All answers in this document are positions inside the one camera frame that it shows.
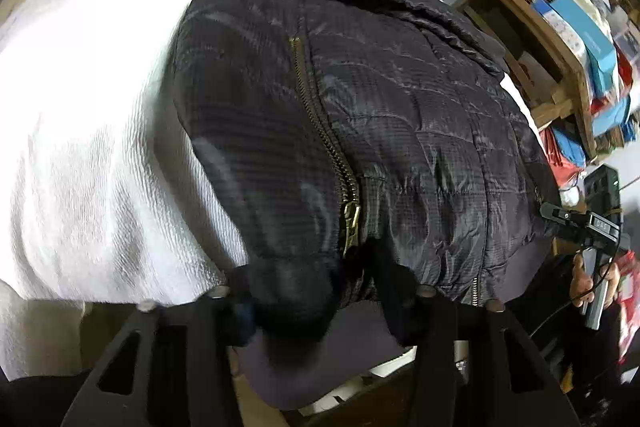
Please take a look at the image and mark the white blanket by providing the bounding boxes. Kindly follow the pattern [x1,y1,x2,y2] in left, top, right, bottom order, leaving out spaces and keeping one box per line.
[0,0,551,308]

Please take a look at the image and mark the dark quilted zip jacket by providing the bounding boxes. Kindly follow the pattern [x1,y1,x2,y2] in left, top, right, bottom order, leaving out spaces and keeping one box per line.
[170,0,563,410]

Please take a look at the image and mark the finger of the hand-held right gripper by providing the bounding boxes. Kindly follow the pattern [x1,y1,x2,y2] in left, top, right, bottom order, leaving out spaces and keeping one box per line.
[540,202,593,235]

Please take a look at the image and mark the stack of coloured folded cloths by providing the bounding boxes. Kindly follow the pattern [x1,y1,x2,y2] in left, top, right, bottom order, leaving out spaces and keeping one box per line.
[540,127,588,188]

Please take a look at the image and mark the black pants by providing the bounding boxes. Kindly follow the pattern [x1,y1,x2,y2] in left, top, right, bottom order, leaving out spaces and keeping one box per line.
[0,252,631,427]

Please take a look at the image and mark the wooden shelf unit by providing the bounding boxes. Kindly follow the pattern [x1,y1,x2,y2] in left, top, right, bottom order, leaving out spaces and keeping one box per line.
[457,0,598,160]

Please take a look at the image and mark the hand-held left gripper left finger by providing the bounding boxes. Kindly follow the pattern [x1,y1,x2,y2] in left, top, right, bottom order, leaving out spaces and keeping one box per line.
[60,264,263,427]

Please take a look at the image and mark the person's right hand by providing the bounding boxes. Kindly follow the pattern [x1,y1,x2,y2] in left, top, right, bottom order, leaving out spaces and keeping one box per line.
[570,252,618,308]

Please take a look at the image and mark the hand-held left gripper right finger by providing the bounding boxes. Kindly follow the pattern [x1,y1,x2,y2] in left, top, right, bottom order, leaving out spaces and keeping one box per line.
[380,252,583,427]

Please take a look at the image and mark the blue cardboard box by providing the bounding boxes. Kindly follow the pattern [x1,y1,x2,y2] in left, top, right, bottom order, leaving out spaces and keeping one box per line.
[532,0,618,98]

